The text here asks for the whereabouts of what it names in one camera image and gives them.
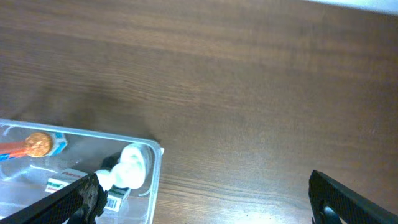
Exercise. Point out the white translucent squeeze bottle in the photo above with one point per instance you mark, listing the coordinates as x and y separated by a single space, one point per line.
133 167

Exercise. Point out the gold lid small jar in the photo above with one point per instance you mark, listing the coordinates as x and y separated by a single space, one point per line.
45 144

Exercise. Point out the orange Redoxon tablet tube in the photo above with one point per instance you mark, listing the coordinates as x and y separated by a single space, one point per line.
12 150

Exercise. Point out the white Panadol box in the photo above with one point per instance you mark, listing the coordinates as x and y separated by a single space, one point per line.
68 179

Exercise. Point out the dark bottle white cap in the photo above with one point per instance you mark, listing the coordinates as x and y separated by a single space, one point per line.
104 174

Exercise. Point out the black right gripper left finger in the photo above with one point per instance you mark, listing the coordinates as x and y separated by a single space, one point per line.
79 202

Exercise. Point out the clear plastic container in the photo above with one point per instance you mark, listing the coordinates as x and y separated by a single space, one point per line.
27 180

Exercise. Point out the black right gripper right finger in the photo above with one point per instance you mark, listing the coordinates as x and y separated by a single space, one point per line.
333 202

